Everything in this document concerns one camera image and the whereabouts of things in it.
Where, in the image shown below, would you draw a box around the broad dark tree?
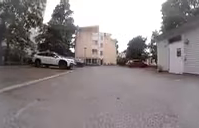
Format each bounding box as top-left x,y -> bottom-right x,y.
124,35 -> 149,62

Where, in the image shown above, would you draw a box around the white garage building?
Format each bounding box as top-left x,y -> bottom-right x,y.
156,13 -> 199,77

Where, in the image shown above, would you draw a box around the white car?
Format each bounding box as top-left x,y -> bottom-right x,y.
31,50 -> 77,70

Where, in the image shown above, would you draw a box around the pale kerb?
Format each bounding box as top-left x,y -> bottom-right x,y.
0,69 -> 75,98

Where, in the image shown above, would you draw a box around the tall beige building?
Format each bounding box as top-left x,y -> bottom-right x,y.
74,25 -> 119,66

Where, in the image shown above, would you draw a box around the grey asphalt road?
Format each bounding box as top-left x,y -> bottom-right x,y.
0,64 -> 199,128

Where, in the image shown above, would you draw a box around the group of trees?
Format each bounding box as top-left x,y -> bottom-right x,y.
0,0 -> 48,66

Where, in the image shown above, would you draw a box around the raised grey paved area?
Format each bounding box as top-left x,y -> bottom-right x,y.
0,65 -> 71,94

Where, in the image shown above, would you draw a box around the tall dark tree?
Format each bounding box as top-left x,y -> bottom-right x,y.
36,0 -> 79,63

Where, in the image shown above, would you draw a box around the dark car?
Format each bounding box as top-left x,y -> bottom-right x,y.
74,58 -> 87,68

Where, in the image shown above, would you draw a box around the trees behind garage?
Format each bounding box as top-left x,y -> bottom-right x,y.
160,0 -> 199,34

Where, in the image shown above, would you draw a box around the red car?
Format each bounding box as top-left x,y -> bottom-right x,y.
126,59 -> 150,69

